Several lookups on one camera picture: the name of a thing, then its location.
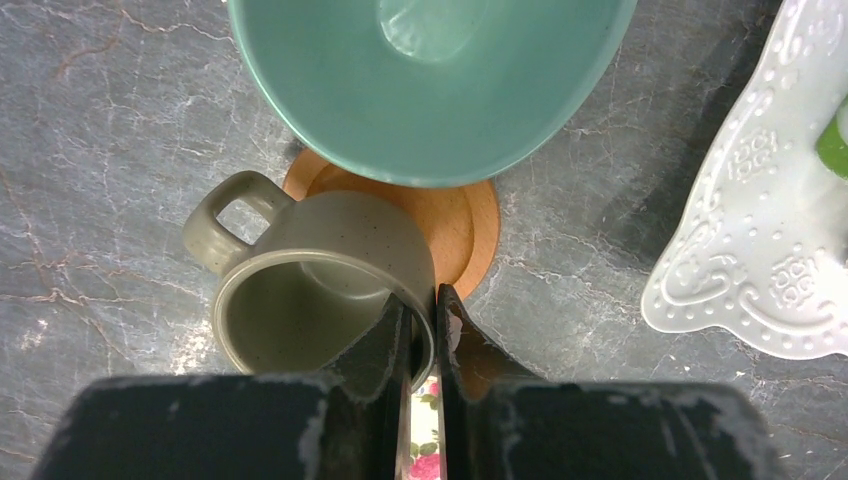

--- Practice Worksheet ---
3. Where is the pink left gripper left finger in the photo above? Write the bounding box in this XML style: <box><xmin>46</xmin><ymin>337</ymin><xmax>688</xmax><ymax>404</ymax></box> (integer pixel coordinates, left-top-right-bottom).
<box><xmin>32</xmin><ymin>296</ymin><xmax>412</xmax><ymax>479</ymax></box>

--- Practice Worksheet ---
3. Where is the pink left gripper right finger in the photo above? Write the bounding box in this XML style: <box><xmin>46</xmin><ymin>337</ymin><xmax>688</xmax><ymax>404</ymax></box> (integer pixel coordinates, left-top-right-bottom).
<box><xmin>435</xmin><ymin>284</ymin><xmax>785</xmax><ymax>479</ymax></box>

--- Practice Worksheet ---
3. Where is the olive brown cup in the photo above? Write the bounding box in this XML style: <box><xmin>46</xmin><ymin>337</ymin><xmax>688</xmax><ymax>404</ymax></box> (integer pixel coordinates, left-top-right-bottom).
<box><xmin>183</xmin><ymin>171</ymin><xmax>436</xmax><ymax>386</ymax></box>

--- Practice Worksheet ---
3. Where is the orange round coaster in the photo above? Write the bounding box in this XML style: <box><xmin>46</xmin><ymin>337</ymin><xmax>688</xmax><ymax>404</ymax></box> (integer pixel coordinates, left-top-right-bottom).
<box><xmin>282</xmin><ymin>149</ymin><xmax>501</xmax><ymax>300</ymax></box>

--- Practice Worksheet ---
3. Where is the mint green cup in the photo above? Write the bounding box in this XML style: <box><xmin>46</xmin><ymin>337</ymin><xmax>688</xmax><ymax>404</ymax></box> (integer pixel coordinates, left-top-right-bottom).
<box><xmin>227</xmin><ymin>0</ymin><xmax>636</xmax><ymax>187</ymax></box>

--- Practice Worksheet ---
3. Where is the green toy cake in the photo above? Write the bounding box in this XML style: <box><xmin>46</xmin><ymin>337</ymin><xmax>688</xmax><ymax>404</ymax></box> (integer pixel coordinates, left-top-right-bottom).
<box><xmin>815</xmin><ymin>99</ymin><xmax>848</xmax><ymax>180</ymax></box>

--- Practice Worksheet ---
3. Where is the floral rectangular tray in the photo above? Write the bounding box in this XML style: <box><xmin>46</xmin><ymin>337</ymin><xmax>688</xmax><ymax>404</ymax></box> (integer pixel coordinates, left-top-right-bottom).
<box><xmin>407</xmin><ymin>375</ymin><xmax>441</xmax><ymax>480</ymax></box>

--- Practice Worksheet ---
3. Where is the white three-tier dessert stand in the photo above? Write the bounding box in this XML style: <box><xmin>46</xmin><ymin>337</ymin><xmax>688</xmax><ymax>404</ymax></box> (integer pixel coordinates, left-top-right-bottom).
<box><xmin>641</xmin><ymin>1</ymin><xmax>847</xmax><ymax>360</ymax></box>

